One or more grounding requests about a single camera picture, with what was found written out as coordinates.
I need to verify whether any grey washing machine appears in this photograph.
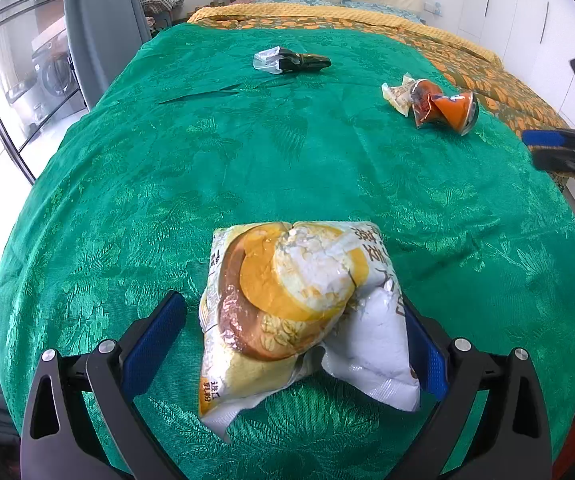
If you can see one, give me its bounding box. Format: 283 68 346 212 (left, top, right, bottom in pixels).
30 42 84 126

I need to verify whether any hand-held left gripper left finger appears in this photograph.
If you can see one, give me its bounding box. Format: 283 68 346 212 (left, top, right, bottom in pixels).
20 290 188 480

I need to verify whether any white wardrobe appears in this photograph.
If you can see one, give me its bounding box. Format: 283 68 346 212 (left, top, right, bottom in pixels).
457 0 575 128

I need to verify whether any yellow white bread wrapper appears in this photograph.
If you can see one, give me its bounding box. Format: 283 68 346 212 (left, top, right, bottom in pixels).
198 220 422 443

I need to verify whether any small cream wrapper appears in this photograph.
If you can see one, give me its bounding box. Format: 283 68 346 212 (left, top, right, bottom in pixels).
381 73 419 117

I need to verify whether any grey curtain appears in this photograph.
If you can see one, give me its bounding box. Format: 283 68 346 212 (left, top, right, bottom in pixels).
62 0 153 112

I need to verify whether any orange clear plastic wrapper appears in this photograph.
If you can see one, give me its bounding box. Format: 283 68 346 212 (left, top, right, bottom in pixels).
411 79 479 137

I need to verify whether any green patterned blanket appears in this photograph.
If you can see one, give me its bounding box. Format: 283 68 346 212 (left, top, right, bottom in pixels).
0 25 575 480

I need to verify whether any orange floral blanket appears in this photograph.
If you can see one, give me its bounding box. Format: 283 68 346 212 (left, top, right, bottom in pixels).
186 2 571 192

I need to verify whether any black framed glass door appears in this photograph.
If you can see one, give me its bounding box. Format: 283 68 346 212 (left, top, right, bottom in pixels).
0 0 89 186

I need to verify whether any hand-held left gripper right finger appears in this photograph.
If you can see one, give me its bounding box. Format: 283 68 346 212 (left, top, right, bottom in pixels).
392 294 553 480

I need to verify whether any black snack wrapper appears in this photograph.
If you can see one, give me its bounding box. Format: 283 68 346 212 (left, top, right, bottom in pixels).
276 48 332 76

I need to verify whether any clear silver wrapper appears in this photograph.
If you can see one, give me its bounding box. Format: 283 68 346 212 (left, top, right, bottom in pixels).
252 47 283 74

